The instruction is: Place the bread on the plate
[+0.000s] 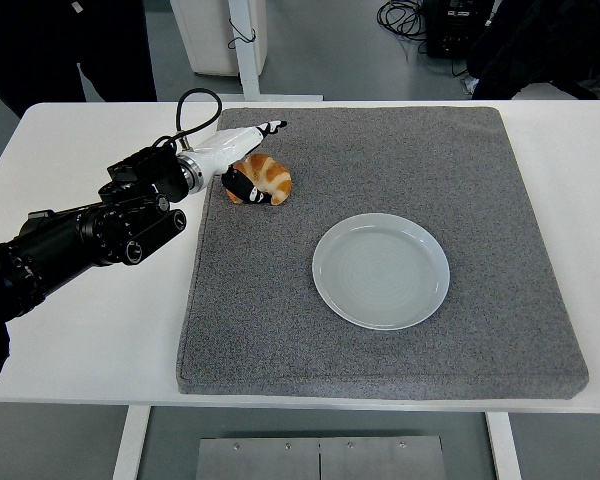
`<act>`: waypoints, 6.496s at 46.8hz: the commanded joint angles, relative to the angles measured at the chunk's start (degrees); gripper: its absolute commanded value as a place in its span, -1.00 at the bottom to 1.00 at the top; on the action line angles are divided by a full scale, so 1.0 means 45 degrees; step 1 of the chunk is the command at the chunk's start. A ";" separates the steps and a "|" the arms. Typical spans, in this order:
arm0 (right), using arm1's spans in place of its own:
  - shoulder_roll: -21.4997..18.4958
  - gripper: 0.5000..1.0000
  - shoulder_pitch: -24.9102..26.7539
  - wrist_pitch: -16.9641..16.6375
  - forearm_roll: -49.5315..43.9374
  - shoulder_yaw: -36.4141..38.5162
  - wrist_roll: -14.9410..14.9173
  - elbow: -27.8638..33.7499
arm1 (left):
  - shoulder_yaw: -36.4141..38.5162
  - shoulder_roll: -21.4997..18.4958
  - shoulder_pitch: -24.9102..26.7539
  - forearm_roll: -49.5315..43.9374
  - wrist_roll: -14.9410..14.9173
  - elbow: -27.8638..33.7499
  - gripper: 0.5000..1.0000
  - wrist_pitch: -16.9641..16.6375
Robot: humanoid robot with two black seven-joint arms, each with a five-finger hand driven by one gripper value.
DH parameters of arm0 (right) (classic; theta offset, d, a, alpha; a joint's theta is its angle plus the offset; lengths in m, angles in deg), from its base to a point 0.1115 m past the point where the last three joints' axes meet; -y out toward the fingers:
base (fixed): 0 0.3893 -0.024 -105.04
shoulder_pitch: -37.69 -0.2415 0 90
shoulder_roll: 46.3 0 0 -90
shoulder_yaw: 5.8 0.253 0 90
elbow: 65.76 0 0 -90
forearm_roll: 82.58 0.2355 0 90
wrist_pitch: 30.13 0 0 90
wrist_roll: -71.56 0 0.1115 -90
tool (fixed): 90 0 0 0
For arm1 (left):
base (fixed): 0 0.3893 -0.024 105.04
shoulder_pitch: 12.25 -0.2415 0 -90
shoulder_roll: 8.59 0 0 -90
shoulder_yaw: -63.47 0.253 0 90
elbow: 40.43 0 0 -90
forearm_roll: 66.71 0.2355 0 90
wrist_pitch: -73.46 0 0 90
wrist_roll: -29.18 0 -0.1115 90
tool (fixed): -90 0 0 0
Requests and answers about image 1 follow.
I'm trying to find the white table leg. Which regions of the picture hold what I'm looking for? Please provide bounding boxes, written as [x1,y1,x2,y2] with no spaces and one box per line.
[484,412,524,480]
[112,405,152,480]

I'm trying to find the black floor cables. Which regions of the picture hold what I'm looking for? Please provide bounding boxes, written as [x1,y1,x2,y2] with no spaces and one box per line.
[376,0,431,56]

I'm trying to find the white cabinet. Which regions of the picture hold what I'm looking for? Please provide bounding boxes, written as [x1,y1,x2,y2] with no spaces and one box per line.
[168,0,267,77]

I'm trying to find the pale grey round plate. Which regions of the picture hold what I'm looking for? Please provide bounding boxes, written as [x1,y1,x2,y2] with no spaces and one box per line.
[311,212,451,331]

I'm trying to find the grey metal plate with screws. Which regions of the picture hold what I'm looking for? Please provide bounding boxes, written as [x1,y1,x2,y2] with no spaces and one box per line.
[195,435,446,480]

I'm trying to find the person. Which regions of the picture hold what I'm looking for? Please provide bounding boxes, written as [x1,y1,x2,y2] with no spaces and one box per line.
[0,0,159,119]
[465,0,600,104]

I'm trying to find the golden croissant bread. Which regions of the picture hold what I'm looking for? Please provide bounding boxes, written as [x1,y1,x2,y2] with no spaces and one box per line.
[224,153,294,206]

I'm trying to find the grey fabric mat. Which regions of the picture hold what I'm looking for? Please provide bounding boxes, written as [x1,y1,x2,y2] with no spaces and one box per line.
[173,105,590,401]

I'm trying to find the black computer case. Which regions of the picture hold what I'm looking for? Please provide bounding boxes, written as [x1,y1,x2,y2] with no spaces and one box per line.
[423,0,496,57]

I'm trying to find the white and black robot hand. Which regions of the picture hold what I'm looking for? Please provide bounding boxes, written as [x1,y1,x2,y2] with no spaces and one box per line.
[194,119,289,206]

